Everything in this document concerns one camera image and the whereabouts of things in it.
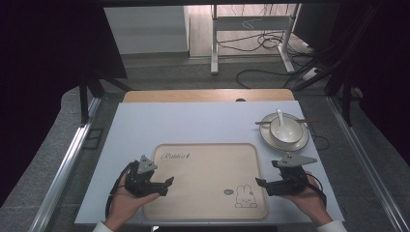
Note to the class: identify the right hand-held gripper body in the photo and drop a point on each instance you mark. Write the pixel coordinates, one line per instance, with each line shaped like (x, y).
(291, 180)

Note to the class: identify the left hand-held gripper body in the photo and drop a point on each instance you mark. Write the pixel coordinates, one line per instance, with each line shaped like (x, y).
(143, 185)

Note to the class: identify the person's left hand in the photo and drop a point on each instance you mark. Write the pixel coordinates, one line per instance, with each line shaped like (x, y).
(124, 206)

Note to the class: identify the person's right hand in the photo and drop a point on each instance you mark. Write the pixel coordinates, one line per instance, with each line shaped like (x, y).
(309, 203)

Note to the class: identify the beige tray with rabbit print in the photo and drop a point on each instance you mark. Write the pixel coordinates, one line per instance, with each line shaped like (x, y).
(206, 187)

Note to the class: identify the white plate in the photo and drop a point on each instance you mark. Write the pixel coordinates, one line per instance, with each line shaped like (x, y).
(269, 139)

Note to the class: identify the white bowl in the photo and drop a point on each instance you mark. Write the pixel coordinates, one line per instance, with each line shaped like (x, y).
(290, 135)

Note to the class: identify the white ceramic spoon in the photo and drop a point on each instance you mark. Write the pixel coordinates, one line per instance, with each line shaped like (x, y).
(281, 119)

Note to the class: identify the brown wooden chopsticks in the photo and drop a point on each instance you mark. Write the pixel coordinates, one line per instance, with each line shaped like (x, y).
(309, 121)

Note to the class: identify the wooden table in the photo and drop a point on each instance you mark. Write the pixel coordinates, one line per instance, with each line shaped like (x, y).
(193, 96)

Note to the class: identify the black metal stand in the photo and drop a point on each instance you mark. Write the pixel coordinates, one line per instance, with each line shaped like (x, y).
(347, 103)
(84, 96)

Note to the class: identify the white power strip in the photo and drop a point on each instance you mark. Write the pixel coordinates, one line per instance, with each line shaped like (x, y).
(311, 74)

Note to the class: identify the dark curtain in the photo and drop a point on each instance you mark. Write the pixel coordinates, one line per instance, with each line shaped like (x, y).
(386, 80)
(38, 64)

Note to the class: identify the white cabinet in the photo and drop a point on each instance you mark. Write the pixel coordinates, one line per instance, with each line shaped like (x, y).
(145, 29)

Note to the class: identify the metal rail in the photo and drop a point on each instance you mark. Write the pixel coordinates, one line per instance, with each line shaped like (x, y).
(64, 174)
(364, 161)

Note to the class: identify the white metal desk frame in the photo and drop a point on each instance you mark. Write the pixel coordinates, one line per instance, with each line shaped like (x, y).
(251, 23)

